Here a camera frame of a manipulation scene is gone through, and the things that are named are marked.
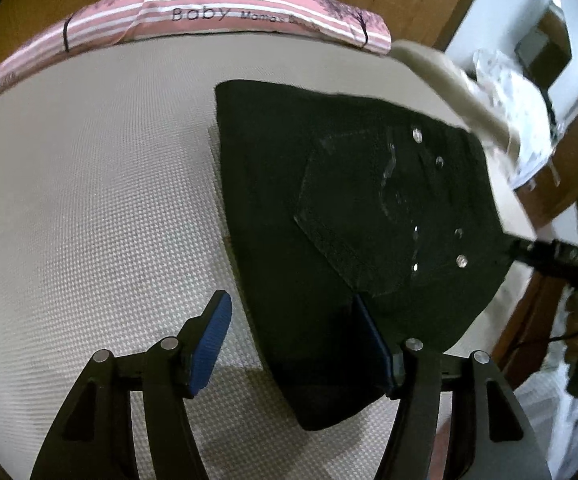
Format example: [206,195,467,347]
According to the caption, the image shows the white patterned cloth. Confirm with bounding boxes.
[469,49,562,188]

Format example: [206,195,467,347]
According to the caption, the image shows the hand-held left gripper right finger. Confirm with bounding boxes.
[352,294,552,480]

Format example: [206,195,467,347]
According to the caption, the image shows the beige folded cloth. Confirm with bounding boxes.
[391,40,522,161]

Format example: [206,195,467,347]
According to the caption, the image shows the white plastic bag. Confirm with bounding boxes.
[512,360,578,480]

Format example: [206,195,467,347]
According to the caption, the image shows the black pants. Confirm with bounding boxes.
[214,79,517,432]

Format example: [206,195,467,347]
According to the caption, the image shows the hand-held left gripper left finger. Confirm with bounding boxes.
[31,290,233,480]

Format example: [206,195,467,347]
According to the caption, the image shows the brown wooden furniture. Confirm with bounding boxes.
[489,255,570,371]

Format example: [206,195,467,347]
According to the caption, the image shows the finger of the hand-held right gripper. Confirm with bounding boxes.
[510,238,578,282]

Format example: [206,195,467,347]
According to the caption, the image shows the pink striped baby pillow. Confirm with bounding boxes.
[0,0,392,111]

